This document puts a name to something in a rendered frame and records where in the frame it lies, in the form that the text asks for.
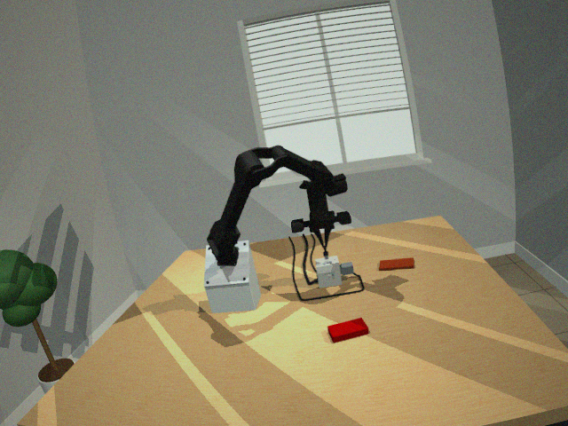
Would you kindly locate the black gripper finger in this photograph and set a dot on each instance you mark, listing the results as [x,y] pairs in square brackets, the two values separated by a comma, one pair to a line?
[318,234]
[327,233]

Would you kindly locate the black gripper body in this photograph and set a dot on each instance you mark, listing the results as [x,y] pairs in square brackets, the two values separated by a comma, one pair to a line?
[298,225]

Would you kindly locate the reddish-brown flat rectangular slab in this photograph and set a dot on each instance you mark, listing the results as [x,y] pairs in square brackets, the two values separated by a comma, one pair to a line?
[397,264]

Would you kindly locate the red rectangular block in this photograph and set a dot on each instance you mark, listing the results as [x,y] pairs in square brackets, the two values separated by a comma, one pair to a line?
[347,330]

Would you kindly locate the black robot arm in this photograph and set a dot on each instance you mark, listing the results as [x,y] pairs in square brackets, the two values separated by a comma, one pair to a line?
[249,172]

